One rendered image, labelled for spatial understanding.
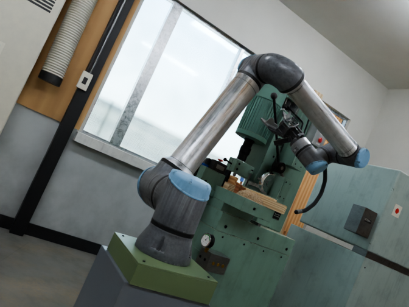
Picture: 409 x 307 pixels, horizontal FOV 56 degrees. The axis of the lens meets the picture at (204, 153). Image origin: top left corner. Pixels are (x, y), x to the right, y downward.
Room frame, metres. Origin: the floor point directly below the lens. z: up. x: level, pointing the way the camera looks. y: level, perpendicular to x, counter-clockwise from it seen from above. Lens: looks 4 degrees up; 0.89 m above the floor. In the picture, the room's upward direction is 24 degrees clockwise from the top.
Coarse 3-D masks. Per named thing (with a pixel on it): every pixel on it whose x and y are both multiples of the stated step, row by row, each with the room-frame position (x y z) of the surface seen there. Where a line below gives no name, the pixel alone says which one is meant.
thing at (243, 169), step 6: (234, 162) 2.01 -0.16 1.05; (240, 162) 2.01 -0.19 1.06; (228, 168) 2.03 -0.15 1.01; (234, 168) 2.00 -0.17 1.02; (240, 168) 2.02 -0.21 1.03; (246, 168) 2.05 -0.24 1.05; (252, 168) 2.07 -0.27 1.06; (234, 174) 2.05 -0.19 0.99; (240, 174) 2.03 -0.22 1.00; (246, 174) 2.06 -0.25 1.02
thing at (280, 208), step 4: (260, 196) 1.85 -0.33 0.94; (264, 200) 1.82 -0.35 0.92; (268, 200) 1.80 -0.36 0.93; (272, 200) 1.79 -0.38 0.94; (264, 204) 1.81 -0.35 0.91; (268, 204) 1.79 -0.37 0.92; (272, 204) 1.78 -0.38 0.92; (276, 204) 1.76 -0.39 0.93; (280, 204) 1.74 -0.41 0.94; (272, 208) 1.77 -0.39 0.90; (276, 208) 1.75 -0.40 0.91; (280, 208) 1.74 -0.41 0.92; (284, 208) 1.73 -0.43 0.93; (280, 212) 1.73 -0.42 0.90; (284, 212) 1.73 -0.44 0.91
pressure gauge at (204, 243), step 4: (204, 236) 1.72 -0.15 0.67; (208, 236) 1.71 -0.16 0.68; (212, 236) 1.71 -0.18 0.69; (204, 240) 1.72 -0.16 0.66; (208, 240) 1.70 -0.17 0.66; (212, 240) 1.70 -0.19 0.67; (204, 244) 1.71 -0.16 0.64; (208, 244) 1.69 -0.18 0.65; (212, 244) 1.70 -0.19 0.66; (208, 248) 1.72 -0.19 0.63
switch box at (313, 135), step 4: (312, 124) 2.11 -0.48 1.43; (312, 128) 2.11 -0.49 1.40; (308, 132) 2.12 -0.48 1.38; (312, 132) 2.10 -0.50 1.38; (316, 132) 2.08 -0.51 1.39; (308, 136) 2.11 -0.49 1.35; (312, 136) 2.09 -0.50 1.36; (316, 136) 2.09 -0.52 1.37; (320, 136) 2.10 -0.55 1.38; (312, 140) 2.08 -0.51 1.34; (316, 140) 2.09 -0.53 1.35; (324, 140) 2.13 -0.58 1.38; (312, 144) 2.10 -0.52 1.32; (316, 144) 2.10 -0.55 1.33; (320, 144) 2.12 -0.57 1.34; (316, 148) 2.15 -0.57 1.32
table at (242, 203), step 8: (216, 192) 1.86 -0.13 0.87; (224, 192) 1.82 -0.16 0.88; (232, 192) 1.77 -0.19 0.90; (224, 200) 1.80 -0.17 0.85; (232, 200) 1.76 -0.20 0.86; (240, 200) 1.72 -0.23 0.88; (248, 200) 1.71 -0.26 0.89; (240, 208) 1.70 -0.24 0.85; (248, 208) 1.73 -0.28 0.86; (256, 208) 1.75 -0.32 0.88; (264, 208) 1.78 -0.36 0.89; (256, 216) 1.77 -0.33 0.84; (264, 216) 1.79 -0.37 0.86; (272, 216) 1.82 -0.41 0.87
